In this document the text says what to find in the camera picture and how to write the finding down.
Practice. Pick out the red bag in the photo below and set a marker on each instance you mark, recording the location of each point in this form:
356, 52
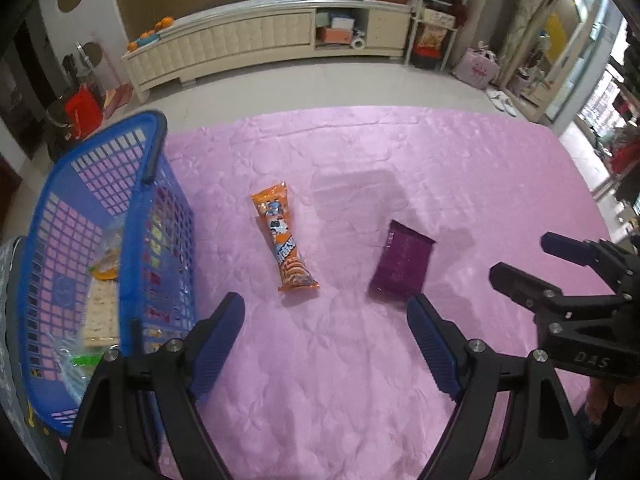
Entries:
82, 112

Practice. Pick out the blue plastic basket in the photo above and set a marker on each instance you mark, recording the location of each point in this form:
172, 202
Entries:
132, 260

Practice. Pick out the orange gift box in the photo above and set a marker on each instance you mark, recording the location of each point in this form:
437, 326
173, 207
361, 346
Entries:
432, 37

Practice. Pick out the cracker packet with green label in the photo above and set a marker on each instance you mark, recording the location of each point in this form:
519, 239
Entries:
100, 310

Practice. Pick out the purple snack packet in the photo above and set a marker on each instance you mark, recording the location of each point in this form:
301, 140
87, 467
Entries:
402, 260

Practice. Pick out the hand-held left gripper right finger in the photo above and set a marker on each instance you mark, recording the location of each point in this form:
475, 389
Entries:
432, 355

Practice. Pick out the orange snack packet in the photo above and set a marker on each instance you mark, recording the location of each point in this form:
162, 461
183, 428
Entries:
285, 245

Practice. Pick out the orange storage box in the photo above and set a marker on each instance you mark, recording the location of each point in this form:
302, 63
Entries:
330, 35

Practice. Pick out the black bag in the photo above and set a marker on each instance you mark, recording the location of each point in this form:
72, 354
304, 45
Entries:
57, 130

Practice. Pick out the red clothes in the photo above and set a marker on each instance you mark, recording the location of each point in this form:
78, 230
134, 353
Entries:
625, 160

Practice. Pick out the pink bag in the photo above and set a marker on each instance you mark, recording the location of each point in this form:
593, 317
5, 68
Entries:
477, 70

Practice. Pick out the arched standing mirror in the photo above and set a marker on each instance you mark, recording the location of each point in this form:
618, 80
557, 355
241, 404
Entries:
560, 40

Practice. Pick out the person in grey shirt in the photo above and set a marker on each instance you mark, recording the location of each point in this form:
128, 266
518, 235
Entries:
10, 360

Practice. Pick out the white shelf rack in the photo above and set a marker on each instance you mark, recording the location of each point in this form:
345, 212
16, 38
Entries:
410, 25

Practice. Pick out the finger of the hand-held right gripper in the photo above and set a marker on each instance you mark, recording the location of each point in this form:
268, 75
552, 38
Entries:
515, 280
565, 250

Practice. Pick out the gold snack packet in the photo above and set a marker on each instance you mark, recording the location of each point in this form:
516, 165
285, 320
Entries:
107, 264

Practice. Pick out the cream tv cabinet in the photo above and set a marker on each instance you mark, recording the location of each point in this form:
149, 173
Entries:
225, 45

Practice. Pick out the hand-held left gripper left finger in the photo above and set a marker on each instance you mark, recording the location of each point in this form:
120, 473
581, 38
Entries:
215, 355

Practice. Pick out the pink broom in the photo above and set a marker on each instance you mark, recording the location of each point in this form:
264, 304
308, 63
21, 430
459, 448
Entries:
117, 100

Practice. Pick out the white paper roll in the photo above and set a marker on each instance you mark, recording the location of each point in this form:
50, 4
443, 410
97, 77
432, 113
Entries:
358, 42

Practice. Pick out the person's right hand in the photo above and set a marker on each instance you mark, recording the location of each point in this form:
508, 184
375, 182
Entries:
602, 400

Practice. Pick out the pink quilted bedspread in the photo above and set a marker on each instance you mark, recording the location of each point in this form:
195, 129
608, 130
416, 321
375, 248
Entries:
350, 385

